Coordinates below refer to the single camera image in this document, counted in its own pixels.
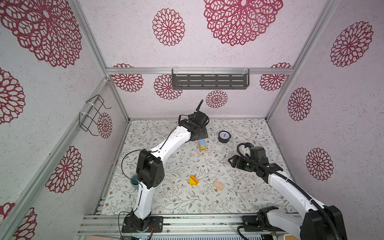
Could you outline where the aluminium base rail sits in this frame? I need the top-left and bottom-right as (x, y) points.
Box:
(76, 213), (258, 239)

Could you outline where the teal ceramic cup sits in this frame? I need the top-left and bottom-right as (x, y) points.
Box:
(130, 174), (139, 190)

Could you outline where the black round pressure gauge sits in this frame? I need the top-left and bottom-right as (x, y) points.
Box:
(218, 131), (232, 144)

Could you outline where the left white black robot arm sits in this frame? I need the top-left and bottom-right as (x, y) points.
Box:
(126, 110), (210, 232)

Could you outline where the grey slotted wall shelf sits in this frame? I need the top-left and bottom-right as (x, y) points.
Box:
(171, 69), (250, 90)

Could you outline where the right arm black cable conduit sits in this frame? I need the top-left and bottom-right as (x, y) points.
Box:
(236, 142), (341, 240)

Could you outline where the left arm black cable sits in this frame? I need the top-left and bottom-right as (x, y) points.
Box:
(117, 99), (205, 238)

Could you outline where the black wire wall basket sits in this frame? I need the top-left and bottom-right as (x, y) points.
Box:
(78, 95), (111, 137)

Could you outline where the yellow orange triangle block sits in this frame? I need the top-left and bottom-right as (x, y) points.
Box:
(189, 175), (199, 186)

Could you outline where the orange white box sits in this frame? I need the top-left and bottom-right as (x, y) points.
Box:
(282, 234), (299, 240)

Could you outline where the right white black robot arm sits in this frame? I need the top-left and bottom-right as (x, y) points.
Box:
(228, 143), (348, 240)

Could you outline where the natural wood rectangular block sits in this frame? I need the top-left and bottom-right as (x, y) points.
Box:
(213, 181), (225, 191)

